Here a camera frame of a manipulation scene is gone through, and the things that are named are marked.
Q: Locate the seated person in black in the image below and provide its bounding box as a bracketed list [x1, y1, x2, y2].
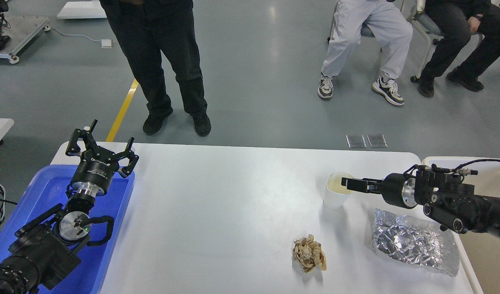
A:
[418, 0, 500, 97]

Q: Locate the white paper cup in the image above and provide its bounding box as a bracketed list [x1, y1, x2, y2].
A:
[323, 172, 356, 210]

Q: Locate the person in white trousers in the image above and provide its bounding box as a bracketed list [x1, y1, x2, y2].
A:
[317, 0, 414, 107]

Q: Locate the crumpled brown paper ball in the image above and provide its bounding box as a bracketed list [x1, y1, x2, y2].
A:
[292, 234, 327, 273]

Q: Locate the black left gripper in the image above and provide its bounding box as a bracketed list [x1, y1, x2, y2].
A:
[65, 119, 139, 197]

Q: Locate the person in black trousers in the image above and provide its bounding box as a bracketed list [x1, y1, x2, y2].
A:
[100, 0, 212, 136]

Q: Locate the blue plastic tray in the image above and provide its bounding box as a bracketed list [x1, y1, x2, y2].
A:
[0, 164, 136, 294]

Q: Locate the silver floor plate left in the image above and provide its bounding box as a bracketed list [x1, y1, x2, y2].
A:
[346, 134, 366, 149]

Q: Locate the metal cart platform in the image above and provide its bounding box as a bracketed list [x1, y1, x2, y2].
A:
[0, 15, 50, 65]

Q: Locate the silver floor plate right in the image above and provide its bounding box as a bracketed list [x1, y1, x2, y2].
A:
[367, 134, 388, 148]

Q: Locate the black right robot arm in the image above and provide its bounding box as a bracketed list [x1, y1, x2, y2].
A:
[340, 162, 500, 239]

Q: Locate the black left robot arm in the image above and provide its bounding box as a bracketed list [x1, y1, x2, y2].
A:
[0, 120, 139, 294]

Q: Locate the silver floor plate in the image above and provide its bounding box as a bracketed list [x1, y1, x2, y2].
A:
[367, 134, 388, 148]
[346, 134, 366, 149]

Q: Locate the beige plastic bin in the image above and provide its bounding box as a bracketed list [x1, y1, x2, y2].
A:
[421, 156, 500, 294]

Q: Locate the crumpled silver foil bag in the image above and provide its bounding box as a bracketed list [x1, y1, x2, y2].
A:
[371, 209, 460, 277]

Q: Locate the white board on floor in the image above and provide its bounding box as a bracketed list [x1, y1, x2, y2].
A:
[56, 0, 106, 19]

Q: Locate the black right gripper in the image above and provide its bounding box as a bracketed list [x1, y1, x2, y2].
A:
[341, 173, 417, 209]

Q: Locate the white floor power strip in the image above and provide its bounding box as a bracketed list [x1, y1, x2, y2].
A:
[100, 39, 113, 49]

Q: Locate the grey metal chair right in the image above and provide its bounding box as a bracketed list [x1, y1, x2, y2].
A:
[409, 0, 483, 83]

